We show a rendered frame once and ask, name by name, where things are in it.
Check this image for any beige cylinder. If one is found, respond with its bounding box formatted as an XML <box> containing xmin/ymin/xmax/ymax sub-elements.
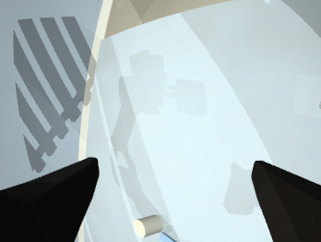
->
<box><xmin>134</xmin><ymin>215</ymin><xmax>163</xmax><ymax>237</ymax></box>

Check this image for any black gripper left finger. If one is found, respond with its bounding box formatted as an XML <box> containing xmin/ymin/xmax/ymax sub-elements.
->
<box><xmin>0</xmin><ymin>157</ymin><xmax>100</xmax><ymax>242</ymax></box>

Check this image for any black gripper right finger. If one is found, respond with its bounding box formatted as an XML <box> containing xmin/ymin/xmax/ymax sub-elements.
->
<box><xmin>251</xmin><ymin>161</ymin><xmax>321</xmax><ymax>242</ymax></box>

